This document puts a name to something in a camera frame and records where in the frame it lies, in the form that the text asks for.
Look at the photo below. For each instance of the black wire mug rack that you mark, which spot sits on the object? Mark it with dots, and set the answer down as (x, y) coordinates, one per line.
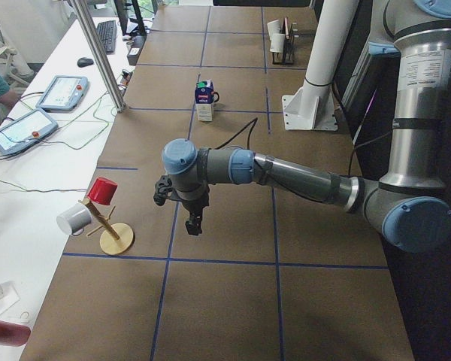
(287, 57)

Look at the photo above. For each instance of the far teach pendant tablet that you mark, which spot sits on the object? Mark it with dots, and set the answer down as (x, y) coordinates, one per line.
(63, 94)

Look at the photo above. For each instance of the aluminium frame post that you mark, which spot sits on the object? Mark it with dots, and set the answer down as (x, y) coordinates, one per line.
(87, 25)

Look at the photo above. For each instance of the black keyboard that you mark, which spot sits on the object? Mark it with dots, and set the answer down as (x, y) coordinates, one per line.
(107, 32)

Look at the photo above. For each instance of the grey white cup on stand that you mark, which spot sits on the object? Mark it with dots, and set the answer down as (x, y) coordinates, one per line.
(74, 220)

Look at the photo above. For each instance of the white ribbed HOME mug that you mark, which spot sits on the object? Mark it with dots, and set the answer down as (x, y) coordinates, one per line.
(277, 43)

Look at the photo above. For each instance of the black computer mouse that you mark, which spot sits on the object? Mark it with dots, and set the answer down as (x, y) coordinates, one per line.
(84, 62)

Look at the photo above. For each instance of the wooden mug tree stand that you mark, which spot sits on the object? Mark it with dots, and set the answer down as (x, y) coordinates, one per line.
(115, 238)

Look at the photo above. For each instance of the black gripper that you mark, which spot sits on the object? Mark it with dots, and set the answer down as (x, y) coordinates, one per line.
(195, 205)

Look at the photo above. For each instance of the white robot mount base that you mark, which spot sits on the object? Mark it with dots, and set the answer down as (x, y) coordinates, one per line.
(312, 106)

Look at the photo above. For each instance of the teach pendant tablet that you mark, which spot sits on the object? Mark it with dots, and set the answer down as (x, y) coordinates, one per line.
(63, 94)
(25, 132)

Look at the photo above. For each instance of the dark red bottle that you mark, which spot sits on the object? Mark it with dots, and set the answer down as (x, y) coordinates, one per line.
(12, 334)

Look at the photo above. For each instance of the near teach pendant tablet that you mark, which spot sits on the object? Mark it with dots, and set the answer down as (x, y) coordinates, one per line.
(25, 132)

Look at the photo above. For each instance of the blue white milk carton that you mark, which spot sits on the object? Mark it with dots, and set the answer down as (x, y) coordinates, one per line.
(204, 99)

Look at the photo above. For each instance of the red cup on stand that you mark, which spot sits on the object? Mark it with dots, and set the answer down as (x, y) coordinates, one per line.
(102, 191)

